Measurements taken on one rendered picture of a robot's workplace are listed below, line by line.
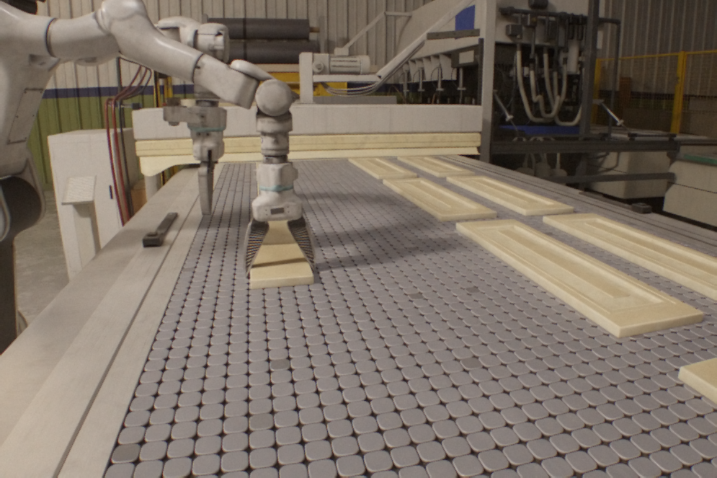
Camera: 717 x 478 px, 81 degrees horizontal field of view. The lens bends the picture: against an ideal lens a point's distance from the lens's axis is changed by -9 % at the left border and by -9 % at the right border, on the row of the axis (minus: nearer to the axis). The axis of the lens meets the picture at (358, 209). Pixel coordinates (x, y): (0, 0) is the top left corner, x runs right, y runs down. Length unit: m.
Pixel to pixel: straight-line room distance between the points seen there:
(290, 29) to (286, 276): 5.70
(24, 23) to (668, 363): 1.25
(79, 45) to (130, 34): 0.10
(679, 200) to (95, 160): 4.78
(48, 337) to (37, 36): 0.56
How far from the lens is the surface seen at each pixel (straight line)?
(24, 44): 1.07
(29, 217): 1.44
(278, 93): 0.90
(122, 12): 1.00
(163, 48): 0.96
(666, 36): 10.58
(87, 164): 3.44
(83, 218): 3.11
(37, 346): 0.92
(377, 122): 2.97
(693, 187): 4.76
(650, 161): 5.50
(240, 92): 0.91
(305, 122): 2.88
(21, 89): 1.32
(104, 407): 0.67
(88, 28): 1.02
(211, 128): 1.04
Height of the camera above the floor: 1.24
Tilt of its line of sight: 14 degrees down
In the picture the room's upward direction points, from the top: straight up
